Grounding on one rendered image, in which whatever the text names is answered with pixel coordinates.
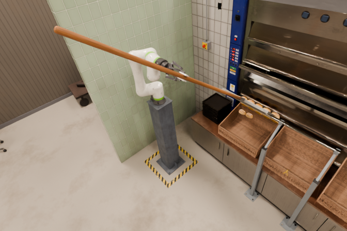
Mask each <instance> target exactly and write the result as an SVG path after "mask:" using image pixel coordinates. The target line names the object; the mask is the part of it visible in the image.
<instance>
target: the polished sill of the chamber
mask: <svg viewBox="0 0 347 231"><path fill-rule="evenodd" d="M244 81H246V82H248V83H250V84H252V85H254V86H257V87H259V88H261V89H263V90H265V91H268V92H270V93H272V94H274V95H277V96H279V97H281V98H284V99H286V100H288V101H290V102H292V103H295V104H297V105H299V106H301V107H303V108H306V109H308V110H310V111H312V112H315V113H317V114H319V115H321V116H323V117H326V118H328V119H330V120H332V121H334V122H337V123H339V124H341V125H343V126H345V127H347V119H345V118H343V117H341V116H338V115H336V114H334V113H331V112H329V111H327V110H325V109H322V108H320V107H318V106H315V105H313V104H311V103H308V102H306V101H304V100H301V99H299V98H297V97H294V96H292V95H289V94H287V93H285V92H282V91H280V90H278V89H275V88H273V87H271V86H268V85H266V84H264V83H262V82H259V81H257V80H255V79H252V78H250V77H248V76H246V77H244Z"/></svg>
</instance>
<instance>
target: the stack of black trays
mask: <svg viewBox="0 0 347 231"><path fill-rule="evenodd" d="M231 102H232V101H231V100H229V99H227V98H225V97H223V96H221V95H220V94H218V93H214V94H213V95H211V96H210V97H208V98H207V99H205V100H204V101H202V104H203V105H202V106H203V110H202V112H203V115H204V116H205V117H207V118H208V119H210V120H211V121H213V122H214V123H216V124H218V123H219V122H221V121H222V120H223V119H225V118H226V117H227V116H228V115H229V114H230V109H231Z"/></svg>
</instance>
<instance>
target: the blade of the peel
mask: <svg viewBox="0 0 347 231"><path fill-rule="evenodd" d="M222 90H225V91H227V92H230V91H228V90H226V89H224V88H222ZM230 93H232V92H230ZM232 94H234V93H232ZM235 95H236V94H235ZM244 102H246V103H247V104H249V105H251V106H253V107H255V108H257V109H259V110H261V111H263V112H265V113H266V114H269V115H272V116H275V115H273V114H272V113H270V112H269V111H267V110H265V109H263V108H261V107H259V106H257V105H255V104H253V103H251V102H250V101H248V100H246V99H245V100H244ZM275 117H276V116H275Z"/></svg>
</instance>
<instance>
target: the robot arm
mask: <svg viewBox="0 0 347 231"><path fill-rule="evenodd" d="M129 54H132V55H134V56H137V57H139V58H142V59H144V60H147V61H150V62H153V63H155V64H158V65H160V66H163V67H165V68H168V69H170V70H176V71H179V73H181V74H183V75H185V76H187V77H189V76H188V75H186V74H185V72H184V71H182V69H183V67H181V66H179V65H178V64H177V63H176V62H175V61H172V63H168V61H167V60H165V59H163V58H161V57H160V56H159V55H158V54H157V52H156V50H155V49H154V48H151V47H150V48H146V49H141V50H136V51H130V52H129ZM128 61H129V64H130V66H131V69H132V72H133V76H134V80H135V87H136V93H137V95H138V96H141V97H143V96H149V95H150V96H151V98H150V99H151V100H153V103H154V104H155V105H162V104H164V103H165V102H166V98H164V90H163V85H162V83H161V82H159V81H158V80H159V79H160V71H159V70H156V69H153V68H150V67H147V77H148V79H149V80H150V81H152V83H149V84H146V83H145V80H144V76H143V72H142V68H141V64H140V63H137V62H134V61H131V60H128ZM173 65H176V66H177V67H178V68H180V69H176V68H174V66H173ZM173 77H174V78H175V79H174V78H172V77H169V74H167V73H166V76H165V78H169V79H172V80H174V81H177V80H179V81H184V82H186V80H184V79H181V78H178V77H175V76H173Z"/></svg>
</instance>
